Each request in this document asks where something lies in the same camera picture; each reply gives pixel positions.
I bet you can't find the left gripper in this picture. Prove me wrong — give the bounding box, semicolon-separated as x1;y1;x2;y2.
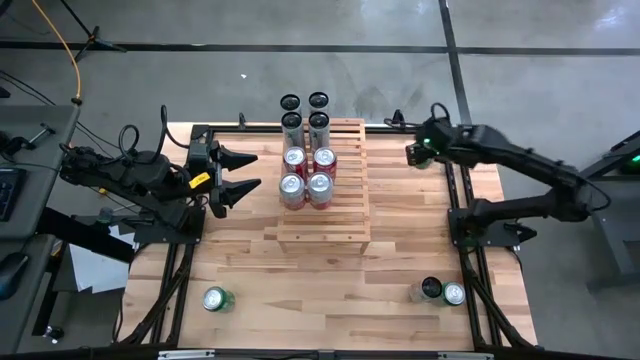
182;139;263;219

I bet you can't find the green Sprite can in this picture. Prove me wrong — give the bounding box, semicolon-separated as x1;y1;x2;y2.
201;285;236;315
407;147;434;170
442;281;467;307

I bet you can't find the white and red can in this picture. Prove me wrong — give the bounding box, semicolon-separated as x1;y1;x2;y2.
306;171;335;211
278;172;307;211

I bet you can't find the red Coca-Cola can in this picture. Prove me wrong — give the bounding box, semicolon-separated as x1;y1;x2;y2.
312;146;338;179
282;145;309;179

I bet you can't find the wooden slatted shelf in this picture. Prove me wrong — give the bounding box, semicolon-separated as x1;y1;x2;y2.
276;118;372;255

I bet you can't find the black desk support bar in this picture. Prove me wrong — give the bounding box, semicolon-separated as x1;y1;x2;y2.
37;207;136;264

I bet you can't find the white paper sheet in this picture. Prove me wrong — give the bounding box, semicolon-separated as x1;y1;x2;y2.
68;224;136;295

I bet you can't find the grey desk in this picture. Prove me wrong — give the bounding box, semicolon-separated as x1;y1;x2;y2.
0;104;81;241
0;234;56;354

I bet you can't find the black tripod stand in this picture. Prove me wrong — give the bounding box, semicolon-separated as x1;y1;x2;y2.
59;0;129;66

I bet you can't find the black metal side stand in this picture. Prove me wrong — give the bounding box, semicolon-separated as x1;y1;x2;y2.
577;130;640;291

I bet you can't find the black clamp tool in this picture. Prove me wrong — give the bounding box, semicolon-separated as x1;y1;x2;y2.
0;130;32;157

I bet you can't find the black keyboard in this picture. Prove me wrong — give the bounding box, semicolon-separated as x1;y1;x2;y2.
0;167;27;222

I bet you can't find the black computer mouse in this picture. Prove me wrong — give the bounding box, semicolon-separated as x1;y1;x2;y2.
0;252;30;301

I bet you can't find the black aluminium table frame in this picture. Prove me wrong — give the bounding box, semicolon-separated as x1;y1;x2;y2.
115;110;537;351

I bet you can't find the yellow cable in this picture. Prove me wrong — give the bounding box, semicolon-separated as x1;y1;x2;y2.
30;0;84;106

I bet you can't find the silver metal bracket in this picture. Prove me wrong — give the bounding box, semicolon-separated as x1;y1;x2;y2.
437;351;496;360
157;348;216;360

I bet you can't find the metal handled tool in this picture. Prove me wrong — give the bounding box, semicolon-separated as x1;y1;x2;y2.
27;122;57;147

